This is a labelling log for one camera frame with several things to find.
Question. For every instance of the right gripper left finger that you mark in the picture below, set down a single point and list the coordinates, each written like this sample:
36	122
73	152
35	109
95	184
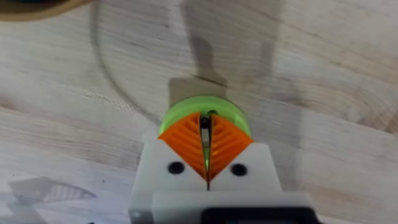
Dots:
174	149

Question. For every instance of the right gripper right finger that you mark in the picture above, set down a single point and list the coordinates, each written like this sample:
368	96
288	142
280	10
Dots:
236	149

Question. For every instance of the green disc with holes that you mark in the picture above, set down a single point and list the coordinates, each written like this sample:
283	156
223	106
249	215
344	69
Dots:
202	104

